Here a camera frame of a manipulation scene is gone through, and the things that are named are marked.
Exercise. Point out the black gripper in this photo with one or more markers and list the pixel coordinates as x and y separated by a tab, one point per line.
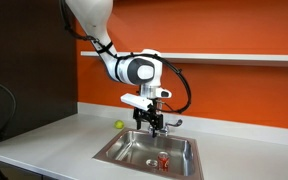
149	116

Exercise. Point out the red soda can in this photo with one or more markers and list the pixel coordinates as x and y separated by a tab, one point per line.
163	162

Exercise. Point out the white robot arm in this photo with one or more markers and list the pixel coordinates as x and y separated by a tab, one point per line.
130	70

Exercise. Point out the white counter backsplash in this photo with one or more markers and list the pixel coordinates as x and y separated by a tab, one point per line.
237	130

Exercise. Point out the stainless steel sink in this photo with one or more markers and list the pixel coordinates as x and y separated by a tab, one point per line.
134	148

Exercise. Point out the yellow-green tennis ball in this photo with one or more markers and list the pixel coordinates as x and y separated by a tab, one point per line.
119	124

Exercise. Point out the metal sink drain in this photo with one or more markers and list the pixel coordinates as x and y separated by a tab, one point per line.
151	163

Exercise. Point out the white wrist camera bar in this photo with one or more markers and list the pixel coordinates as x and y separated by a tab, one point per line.
134	101

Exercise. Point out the white wall shelf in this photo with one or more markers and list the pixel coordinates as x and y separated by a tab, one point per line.
234	58

